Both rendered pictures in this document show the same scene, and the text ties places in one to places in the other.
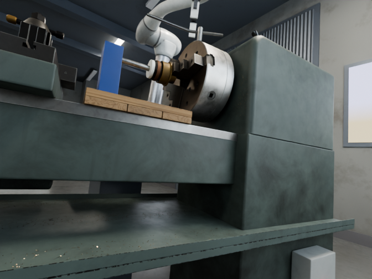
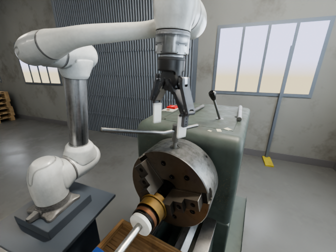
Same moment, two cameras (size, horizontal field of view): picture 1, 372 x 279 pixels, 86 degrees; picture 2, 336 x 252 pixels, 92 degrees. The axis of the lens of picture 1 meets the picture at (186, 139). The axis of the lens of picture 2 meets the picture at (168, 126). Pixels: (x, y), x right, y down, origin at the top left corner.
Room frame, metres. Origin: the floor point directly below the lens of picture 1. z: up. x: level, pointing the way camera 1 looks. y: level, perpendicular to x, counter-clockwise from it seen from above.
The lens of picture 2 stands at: (0.40, 0.27, 1.50)
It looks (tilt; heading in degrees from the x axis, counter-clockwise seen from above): 20 degrees down; 328
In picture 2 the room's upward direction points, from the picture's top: straight up
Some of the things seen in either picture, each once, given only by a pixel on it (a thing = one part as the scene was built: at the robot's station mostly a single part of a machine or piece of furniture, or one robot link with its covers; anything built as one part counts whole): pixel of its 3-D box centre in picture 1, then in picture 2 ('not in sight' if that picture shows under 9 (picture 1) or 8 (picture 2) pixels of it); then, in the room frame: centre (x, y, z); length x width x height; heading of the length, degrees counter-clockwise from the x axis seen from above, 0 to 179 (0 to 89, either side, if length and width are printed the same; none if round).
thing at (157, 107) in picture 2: (192, 30); (157, 113); (0.87, 0.02, 1.35); 0.03 x 0.01 x 0.07; 92
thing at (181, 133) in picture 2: (194, 10); (182, 126); (0.74, 0.01, 1.34); 0.03 x 0.01 x 0.07; 92
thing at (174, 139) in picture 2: (199, 40); (175, 140); (0.81, -0.02, 1.26); 0.02 x 0.02 x 0.12
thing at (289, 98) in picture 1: (256, 108); (199, 144); (1.04, -0.36, 1.06); 0.59 x 0.48 x 0.39; 119
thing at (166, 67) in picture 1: (163, 73); (151, 210); (0.75, 0.11, 1.08); 0.09 x 0.09 x 0.09; 29
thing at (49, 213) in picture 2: not in sight; (50, 202); (1.29, 0.44, 0.83); 0.22 x 0.18 x 0.06; 127
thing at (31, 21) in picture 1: (36, 27); not in sight; (0.61, 0.52, 1.14); 0.08 x 0.08 x 0.03
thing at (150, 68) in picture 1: (135, 64); (127, 242); (0.70, 0.21, 1.08); 0.13 x 0.07 x 0.07; 119
